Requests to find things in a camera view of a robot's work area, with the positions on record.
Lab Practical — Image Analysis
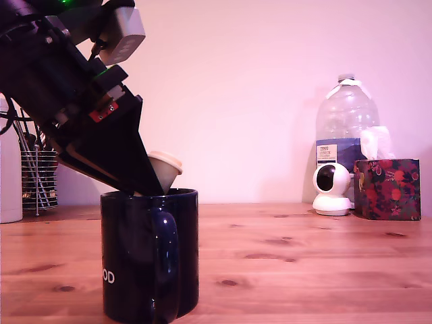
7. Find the floral tissue box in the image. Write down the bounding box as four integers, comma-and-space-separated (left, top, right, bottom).
353, 158, 422, 222

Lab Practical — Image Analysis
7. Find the black straw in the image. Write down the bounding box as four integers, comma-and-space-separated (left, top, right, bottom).
20, 109, 32, 136

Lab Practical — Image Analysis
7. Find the beige coffee capsule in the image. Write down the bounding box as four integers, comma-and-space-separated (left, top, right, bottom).
147, 151, 184, 196

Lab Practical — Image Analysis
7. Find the large clear water bottle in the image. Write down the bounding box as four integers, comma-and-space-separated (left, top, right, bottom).
315, 73, 381, 204

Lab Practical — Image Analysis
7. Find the white bottle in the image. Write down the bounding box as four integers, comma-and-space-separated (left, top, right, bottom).
0, 97, 24, 224

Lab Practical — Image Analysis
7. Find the dark blue lettered mug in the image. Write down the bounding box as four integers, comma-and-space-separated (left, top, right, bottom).
99, 188, 199, 324

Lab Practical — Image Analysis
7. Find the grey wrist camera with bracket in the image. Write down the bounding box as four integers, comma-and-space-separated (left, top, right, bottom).
72, 0, 146, 65

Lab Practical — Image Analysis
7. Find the white tissue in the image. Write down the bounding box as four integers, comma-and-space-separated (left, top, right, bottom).
359, 125, 396, 161

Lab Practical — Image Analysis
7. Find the small white round camera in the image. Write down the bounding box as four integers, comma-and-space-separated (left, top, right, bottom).
311, 163, 352, 217

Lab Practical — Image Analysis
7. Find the wire basket holder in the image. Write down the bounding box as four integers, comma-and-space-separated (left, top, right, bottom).
20, 148, 59, 217

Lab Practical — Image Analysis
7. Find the black cable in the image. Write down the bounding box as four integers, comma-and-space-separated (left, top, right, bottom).
0, 96, 17, 136

